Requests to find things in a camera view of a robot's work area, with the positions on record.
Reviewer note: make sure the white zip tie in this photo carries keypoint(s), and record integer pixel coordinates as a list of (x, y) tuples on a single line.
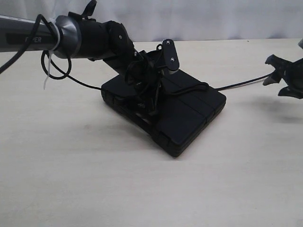
[(53, 22)]

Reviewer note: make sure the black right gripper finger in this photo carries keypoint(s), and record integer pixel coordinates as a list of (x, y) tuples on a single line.
[(284, 69)]

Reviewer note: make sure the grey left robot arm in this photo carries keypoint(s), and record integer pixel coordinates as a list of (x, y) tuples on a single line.
[(77, 36)]

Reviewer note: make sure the white curtain backdrop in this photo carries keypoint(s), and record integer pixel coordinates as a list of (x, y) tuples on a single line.
[(197, 20)]

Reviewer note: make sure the black plastic case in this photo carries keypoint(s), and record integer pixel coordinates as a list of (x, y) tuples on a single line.
[(179, 120)]

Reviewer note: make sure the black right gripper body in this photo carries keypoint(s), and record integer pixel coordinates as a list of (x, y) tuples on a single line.
[(294, 75)]

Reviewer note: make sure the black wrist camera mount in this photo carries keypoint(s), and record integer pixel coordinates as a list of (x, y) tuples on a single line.
[(170, 57)]

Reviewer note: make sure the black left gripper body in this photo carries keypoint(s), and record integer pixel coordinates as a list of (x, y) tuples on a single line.
[(146, 75)]

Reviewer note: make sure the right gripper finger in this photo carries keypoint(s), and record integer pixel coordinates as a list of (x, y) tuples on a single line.
[(294, 92)]

